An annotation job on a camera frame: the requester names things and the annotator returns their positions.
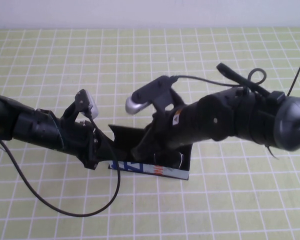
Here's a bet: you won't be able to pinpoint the black left camera cable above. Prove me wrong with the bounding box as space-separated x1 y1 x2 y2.
0 113 123 217

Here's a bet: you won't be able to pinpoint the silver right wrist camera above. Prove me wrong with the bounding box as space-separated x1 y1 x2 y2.
124 74 179 116

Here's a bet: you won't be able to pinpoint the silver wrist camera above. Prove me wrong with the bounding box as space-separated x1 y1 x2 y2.
74 89 100 119
124 74 179 116

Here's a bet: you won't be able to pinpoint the black camera cable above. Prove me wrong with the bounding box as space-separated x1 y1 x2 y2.
0 113 123 217
173 74 243 88

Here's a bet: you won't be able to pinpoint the black framed glasses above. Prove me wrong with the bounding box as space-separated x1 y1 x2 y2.
152 150 185 170

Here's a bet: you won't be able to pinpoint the green white grid tablecloth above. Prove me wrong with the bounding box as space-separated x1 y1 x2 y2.
0 27 300 240

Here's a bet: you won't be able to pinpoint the black glasses case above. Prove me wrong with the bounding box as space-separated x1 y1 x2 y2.
106 123 194 182

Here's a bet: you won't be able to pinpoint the black zip tie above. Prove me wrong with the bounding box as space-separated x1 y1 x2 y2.
286 58 300 97
264 144 279 160

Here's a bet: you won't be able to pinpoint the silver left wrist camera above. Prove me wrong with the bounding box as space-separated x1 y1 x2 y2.
74 89 100 119

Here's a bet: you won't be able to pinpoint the black right camera cable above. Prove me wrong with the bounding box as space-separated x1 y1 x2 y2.
173 74 243 88

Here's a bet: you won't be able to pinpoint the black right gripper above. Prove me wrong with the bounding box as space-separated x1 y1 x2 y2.
130 99 202 161

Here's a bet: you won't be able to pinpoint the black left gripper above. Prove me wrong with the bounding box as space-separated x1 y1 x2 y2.
58 116 126 171

